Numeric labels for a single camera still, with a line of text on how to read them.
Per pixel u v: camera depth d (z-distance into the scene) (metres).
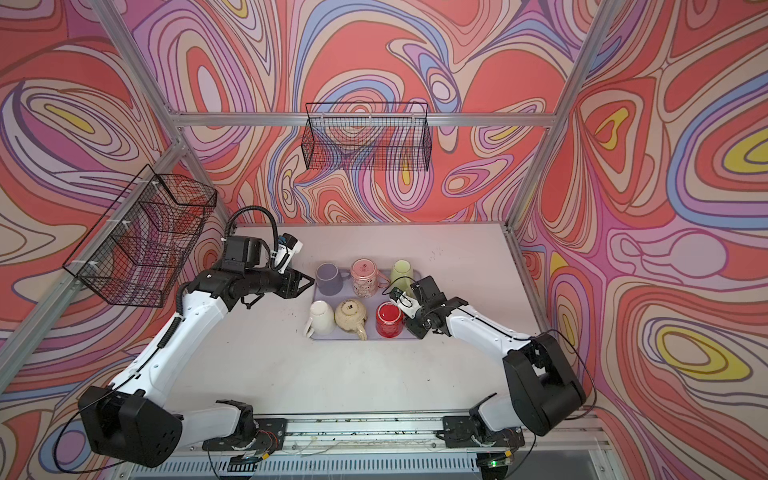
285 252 0.68
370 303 0.94
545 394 0.43
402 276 0.81
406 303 0.78
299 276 0.69
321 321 0.85
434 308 0.67
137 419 0.38
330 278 0.93
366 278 0.91
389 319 0.84
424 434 0.75
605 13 0.69
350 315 0.86
